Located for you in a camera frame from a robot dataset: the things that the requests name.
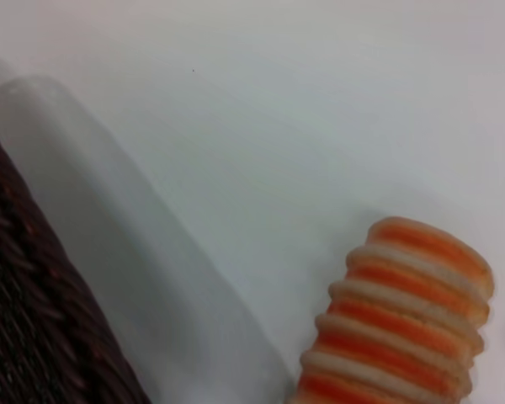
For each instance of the dark brown woven basket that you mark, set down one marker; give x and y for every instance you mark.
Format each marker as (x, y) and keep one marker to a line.
(29, 303)

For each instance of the orange striped bread roll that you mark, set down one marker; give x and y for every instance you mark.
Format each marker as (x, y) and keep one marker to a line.
(400, 320)

